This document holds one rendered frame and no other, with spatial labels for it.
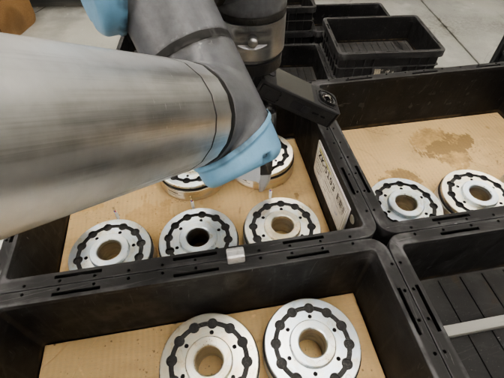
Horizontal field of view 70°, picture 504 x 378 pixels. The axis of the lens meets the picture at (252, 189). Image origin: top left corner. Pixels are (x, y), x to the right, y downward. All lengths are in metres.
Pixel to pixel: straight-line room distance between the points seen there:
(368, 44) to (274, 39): 1.35
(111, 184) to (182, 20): 0.16
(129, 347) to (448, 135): 0.61
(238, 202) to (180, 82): 0.36
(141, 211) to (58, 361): 0.21
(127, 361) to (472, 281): 0.43
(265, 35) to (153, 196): 0.30
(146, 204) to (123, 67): 0.40
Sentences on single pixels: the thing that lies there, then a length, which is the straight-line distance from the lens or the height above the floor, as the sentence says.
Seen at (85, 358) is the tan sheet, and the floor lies 0.83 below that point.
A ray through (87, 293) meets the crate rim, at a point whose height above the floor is 0.93.
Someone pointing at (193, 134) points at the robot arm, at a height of 1.12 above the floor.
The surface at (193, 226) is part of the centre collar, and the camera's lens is 0.48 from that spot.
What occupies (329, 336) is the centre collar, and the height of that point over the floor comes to 0.87.
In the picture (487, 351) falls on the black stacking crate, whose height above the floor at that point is 0.83.
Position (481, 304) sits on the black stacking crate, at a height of 0.83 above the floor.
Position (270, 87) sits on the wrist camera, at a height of 1.02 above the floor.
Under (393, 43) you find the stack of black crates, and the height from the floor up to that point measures 0.49.
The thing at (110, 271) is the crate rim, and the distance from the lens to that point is 0.39.
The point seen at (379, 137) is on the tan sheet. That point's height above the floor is 0.83.
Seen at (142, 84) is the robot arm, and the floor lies 1.16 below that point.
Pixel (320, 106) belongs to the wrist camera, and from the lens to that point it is 0.45.
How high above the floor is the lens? 1.25
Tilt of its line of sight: 49 degrees down
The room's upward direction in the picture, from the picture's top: straight up
